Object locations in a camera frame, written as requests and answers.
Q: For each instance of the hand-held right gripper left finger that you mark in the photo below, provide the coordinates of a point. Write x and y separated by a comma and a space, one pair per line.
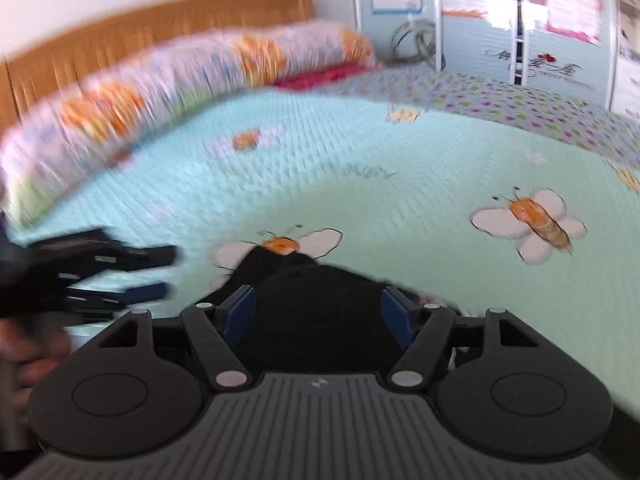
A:
240, 312

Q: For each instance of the wooden headboard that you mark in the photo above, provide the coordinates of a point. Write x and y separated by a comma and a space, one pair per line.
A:
125, 40

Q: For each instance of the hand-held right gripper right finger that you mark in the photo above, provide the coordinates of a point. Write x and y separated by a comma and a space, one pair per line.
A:
397, 317

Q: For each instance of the pink border poster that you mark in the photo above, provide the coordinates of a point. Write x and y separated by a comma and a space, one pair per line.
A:
572, 0

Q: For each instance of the lilac dotted bedsheet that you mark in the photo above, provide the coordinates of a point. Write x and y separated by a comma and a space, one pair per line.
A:
500, 100

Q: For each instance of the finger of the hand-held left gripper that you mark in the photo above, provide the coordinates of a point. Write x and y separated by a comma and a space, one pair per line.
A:
145, 256
145, 292

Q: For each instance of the black pants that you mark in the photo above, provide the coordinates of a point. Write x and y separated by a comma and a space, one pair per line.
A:
320, 320

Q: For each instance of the mint bee print quilt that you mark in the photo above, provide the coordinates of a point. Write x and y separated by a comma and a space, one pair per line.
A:
400, 200

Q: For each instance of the person's left hand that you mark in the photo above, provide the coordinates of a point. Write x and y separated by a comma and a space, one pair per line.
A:
30, 350

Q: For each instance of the sliding door wardrobe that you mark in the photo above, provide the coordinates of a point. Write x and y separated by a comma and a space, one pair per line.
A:
475, 45

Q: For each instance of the red cloth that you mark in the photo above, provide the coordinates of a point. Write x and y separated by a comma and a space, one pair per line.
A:
320, 76

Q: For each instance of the floral rolled duvet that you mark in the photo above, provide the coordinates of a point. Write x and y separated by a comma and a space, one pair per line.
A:
175, 90

